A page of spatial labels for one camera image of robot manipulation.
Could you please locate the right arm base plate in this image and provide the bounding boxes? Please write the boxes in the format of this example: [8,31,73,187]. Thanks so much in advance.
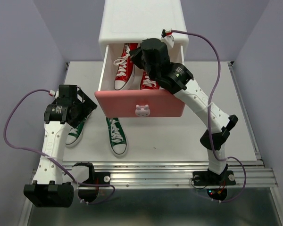
[192,170,236,186]

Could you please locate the red sneaker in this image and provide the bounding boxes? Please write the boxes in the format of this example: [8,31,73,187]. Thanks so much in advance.
[113,43,138,90]
[140,71,160,90]

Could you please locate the white shoe cabinet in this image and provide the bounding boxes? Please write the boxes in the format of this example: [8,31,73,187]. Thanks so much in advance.
[98,0,189,62]

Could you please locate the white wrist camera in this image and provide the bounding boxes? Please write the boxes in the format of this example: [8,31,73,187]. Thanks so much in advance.
[49,90,58,98]
[160,29,175,50]

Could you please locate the aluminium rail frame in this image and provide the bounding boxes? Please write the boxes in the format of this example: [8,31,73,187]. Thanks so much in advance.
[20,62,283,226]

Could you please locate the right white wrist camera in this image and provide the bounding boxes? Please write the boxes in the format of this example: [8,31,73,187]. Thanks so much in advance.
[160,29,175,50]

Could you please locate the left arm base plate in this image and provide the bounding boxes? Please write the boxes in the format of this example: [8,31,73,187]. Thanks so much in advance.
[76,171,111,187]

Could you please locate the pink front drawer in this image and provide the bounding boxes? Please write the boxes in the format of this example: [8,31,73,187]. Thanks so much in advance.
[95,43,185,118]

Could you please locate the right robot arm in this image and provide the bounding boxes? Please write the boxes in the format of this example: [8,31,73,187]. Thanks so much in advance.
[129,38,238,184]

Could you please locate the pink bunny drawer knob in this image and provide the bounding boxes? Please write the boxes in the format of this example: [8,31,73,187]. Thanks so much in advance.
[135,105,150,117]

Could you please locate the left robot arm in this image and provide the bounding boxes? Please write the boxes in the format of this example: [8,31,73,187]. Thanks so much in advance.
[24,85,97,208]

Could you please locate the green sneaker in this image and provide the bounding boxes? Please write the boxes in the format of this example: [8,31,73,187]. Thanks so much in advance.
[106,118,128,158]
[66,116,89,148]

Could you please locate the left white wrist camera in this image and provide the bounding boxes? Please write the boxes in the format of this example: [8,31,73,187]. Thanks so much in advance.
[49,90,58,98]

